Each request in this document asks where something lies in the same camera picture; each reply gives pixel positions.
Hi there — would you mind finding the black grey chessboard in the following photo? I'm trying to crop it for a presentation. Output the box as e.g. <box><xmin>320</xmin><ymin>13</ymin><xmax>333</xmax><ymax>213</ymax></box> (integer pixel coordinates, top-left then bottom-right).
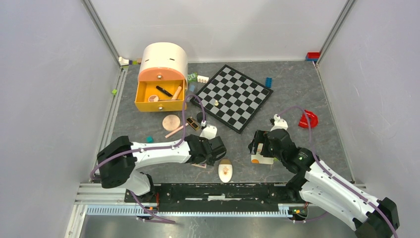
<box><xmin>190</xmin><ymin>65</ymin><xmax>273</xmax><ymax>134</ymax></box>

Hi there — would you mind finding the white round drawer organizer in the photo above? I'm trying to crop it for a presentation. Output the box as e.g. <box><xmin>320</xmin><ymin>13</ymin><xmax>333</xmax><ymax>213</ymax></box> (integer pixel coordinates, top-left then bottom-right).
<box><xmin>139</xmin><ymin>42</ymin><xmax>188</xmax><ymax>78</ymax></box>

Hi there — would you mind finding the red blue bricks corner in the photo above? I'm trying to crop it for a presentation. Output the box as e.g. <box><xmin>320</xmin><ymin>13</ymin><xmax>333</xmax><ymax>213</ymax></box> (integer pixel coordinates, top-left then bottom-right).
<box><xmin>305</xmin><ymin>52</ymin><xmax>320</xmax><ymax>62</ymax></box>

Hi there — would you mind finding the green toy block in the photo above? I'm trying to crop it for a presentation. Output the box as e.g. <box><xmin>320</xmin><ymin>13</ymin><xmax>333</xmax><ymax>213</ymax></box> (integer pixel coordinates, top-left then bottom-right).
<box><xmin>187</xmin><ymin>72</ymin><xmax>198</xmax><ymax>83</ymax></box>

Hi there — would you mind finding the black mounting rail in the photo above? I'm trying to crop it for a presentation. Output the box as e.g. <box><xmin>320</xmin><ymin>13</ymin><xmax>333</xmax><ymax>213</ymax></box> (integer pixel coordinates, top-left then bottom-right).
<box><xmin>124</xmin><ymin>182</ymin><xmax>304</xmax><ymax>213</ymax></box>

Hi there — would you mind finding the wooden handle makeup brush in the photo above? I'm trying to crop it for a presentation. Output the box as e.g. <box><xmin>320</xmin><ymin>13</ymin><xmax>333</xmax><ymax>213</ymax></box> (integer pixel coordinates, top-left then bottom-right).
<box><xmin>171</xmin><ymin>86</ymin><xmax>182</xmax><ymax>100</ymax></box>

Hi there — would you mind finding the round pink compact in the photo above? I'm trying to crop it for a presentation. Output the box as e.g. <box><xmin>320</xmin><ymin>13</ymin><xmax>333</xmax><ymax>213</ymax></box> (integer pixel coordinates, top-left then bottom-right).
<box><xmin>162</xmin><ymin>115</ymin><xmax>181</xmax><ymax>132</ymax></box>

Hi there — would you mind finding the colourful eyeshadow palette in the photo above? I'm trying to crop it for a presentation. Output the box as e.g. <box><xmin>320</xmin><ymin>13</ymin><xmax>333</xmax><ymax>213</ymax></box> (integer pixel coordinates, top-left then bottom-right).
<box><xmin>192</xmin><ymin>163</ymin><xmax>207</xmax><ymax>169</ymax></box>

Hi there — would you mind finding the black tube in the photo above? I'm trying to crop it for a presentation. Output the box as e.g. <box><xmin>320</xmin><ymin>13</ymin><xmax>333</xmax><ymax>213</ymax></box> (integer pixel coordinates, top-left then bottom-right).
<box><xmin>156</xmin><ymin>86</ymin><xmax>173</xmax><ymax>98</ymax></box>

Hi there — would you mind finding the small round pink jar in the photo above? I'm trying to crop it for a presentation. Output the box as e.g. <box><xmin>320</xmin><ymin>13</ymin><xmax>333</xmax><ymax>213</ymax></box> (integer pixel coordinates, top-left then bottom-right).
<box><xmin>148</xmin><ymin>95</ymin><xmax>159</xmax><ymax>102</ymax></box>

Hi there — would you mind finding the white orange sachet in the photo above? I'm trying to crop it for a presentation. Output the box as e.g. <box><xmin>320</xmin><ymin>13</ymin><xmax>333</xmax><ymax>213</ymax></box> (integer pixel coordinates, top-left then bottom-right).
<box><xmin>251</xmin><ymin>143</ymin><xmax>274</xmax><ymax>165</ymax></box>

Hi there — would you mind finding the red letter D toy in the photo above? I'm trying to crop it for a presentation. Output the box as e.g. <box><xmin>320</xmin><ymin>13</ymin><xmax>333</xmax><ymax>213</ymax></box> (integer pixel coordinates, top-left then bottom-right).
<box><xmin>298</xmin><ymin>110</ymin><xmax>318</xmax><ymax>128</ymax></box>

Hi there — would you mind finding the white lego brick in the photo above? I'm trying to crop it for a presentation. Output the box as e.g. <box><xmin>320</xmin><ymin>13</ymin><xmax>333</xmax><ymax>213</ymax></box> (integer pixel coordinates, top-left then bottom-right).
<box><xmin>197</xmin><ymin>75</ymin><xmax>210</xmax><ymax>84</ymax></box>

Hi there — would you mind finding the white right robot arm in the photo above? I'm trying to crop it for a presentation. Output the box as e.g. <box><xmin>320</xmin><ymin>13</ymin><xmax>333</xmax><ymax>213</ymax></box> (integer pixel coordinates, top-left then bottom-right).
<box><xmin>248</xmin><ymin>129</ymin><xmax>400</xmax><ymax>238</ymax></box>

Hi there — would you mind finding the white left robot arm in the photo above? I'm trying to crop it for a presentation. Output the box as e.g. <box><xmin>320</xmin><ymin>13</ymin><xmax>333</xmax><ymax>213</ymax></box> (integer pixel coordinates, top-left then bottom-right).
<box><xmin>92</xmin><ymin>134</ymin><xmax>227</xmax><ymax>202</ymax></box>

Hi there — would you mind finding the pink lip pencil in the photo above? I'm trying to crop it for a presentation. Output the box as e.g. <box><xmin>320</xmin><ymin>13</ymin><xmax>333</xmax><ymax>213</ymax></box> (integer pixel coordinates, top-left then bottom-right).
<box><xmin>165</xmin><ymin>123</ymin><xmax>188</xmax><ymax>138</ymax></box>

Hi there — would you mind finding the blue lego brick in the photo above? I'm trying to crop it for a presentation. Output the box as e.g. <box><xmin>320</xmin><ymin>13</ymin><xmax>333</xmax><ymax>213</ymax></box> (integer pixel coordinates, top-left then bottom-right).
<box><xmin>265</xmin><ymin>77</ymin><xmax>272</xmax><ymax>88</ymax></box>

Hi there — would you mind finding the small teal cube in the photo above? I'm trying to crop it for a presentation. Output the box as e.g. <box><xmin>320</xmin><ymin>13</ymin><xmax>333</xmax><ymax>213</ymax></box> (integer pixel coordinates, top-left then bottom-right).
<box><xmin>146</xmin><ymin>136</ymin><xmax>154</xmax><ymax>143</ymax></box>

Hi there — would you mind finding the yellow drawer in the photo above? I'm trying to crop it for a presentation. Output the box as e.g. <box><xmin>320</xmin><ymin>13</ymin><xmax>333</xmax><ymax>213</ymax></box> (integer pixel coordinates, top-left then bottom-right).
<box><xmin>134</xmin><ymin>80</ymin><xmax>187</xmax><ymax>112</ymax></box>

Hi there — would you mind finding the black round cap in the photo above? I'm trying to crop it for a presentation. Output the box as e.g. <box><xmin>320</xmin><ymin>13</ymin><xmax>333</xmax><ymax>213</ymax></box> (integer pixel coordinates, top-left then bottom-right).
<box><xmin>196</xmin><ymin>112</ymin><xmax>204</xmax><ymax>122</ymax></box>

